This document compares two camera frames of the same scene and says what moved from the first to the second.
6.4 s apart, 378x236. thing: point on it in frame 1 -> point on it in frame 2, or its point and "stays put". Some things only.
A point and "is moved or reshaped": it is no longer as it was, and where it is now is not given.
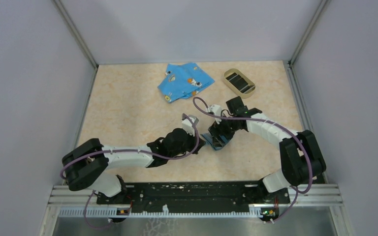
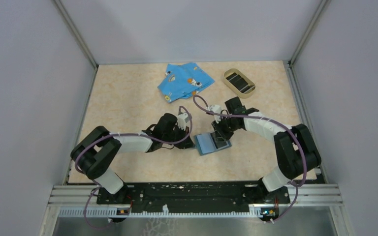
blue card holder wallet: [208, 139] is moved or reshaped
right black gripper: [217, 129] stays put
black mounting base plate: [197, 196] stays put
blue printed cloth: [183, 81] stays put
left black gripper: [194, 139] -> [187, 143]
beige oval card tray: [243, 86] stays put
